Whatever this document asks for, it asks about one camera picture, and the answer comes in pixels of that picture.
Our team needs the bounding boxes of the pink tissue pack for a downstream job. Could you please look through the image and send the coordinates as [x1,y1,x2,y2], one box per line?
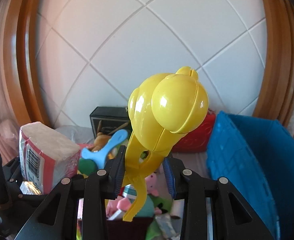
[19,122,81,194]

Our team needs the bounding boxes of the yellow duck snowball tongs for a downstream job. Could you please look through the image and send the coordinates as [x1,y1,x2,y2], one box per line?
[122,66,209,222]

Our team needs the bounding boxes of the blue plastic storage crate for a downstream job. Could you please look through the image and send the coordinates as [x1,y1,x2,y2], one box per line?
[207,111,294,239]

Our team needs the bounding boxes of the blue plastic tongs toy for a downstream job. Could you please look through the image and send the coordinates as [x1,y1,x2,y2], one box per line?
[81,129,128,170]

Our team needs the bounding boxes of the dark maroon pouch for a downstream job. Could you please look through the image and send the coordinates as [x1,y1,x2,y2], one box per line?
[107,217,154,240]

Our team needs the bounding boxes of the red toy suitcase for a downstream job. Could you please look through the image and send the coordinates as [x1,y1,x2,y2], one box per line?
[171,109,216,153]

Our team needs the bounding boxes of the pink pig plush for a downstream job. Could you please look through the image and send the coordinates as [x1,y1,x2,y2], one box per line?
[145,172,159,197]

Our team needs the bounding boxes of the black and gold box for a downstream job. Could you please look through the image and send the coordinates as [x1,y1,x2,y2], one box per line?
[89,107,132,138]

